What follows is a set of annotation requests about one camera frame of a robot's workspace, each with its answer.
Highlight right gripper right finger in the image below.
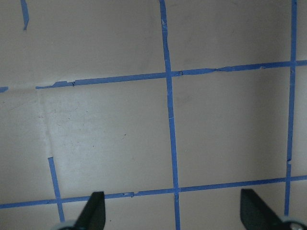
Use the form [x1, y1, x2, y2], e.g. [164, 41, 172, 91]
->
[240, 189, 288, 230]

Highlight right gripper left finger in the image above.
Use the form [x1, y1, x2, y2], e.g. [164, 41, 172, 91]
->
[72, 192, 106, 230]

